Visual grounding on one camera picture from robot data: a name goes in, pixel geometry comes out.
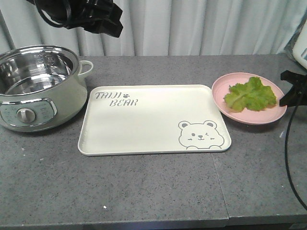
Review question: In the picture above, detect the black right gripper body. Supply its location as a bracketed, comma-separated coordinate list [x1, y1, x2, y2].
[279, 70, 307, 107]

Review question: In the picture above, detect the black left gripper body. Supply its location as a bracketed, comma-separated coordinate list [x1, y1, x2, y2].
[29, 0, 123, 37]

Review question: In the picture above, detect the green lettuce leaf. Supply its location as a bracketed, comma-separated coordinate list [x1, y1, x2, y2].
[224, 77, 277, 112]

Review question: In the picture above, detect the pink round plate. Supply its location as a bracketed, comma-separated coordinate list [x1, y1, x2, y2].
[212, 72, 287, 125]

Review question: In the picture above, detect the cream bear serving tray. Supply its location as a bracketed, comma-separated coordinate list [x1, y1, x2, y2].
[78, 85, 232, 156]

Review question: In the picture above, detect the white appliance on right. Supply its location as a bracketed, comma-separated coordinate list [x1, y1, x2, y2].
[293, 22, 307, 69]

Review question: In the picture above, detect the white pleated curtain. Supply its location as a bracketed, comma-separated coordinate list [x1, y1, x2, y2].
[0, 0, 307, 56]

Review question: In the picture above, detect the light green electric cooking pot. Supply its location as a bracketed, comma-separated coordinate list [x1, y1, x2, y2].
[0, 45, 94, 132]

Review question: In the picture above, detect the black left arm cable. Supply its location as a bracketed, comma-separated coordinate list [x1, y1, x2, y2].
[33, 0, 72, 27]

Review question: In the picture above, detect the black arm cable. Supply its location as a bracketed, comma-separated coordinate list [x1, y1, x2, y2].
[33, 0, 72, 27]
[284, 105, 307, 211]

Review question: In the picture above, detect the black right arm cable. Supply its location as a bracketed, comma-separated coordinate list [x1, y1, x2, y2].
[284, 105, 307, 211]

